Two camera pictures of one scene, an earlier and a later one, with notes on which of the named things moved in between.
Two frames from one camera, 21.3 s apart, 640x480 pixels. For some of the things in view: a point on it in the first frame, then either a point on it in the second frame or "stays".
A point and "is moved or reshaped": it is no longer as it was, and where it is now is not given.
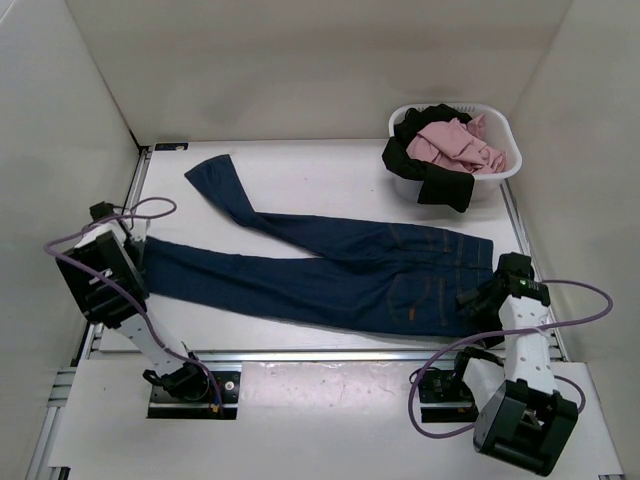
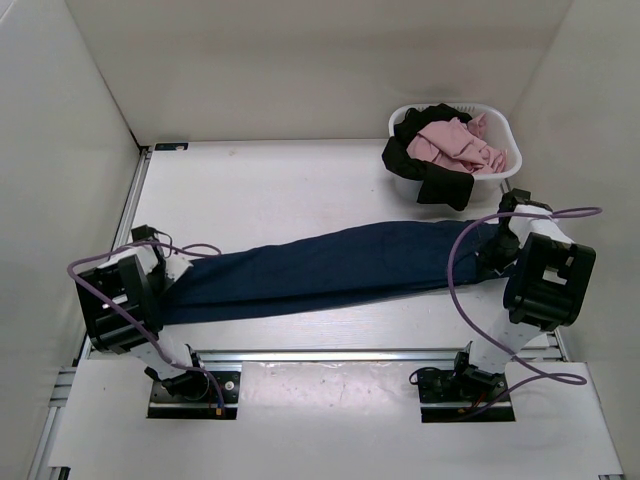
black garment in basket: (439, 185) stays
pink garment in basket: (456, 145) stays
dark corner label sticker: (171, 147) stays
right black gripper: (473, 299) to (492, 262)
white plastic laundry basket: (498, 130) stays
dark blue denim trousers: (313, 271) is moved or reshaped
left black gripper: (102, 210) to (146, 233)
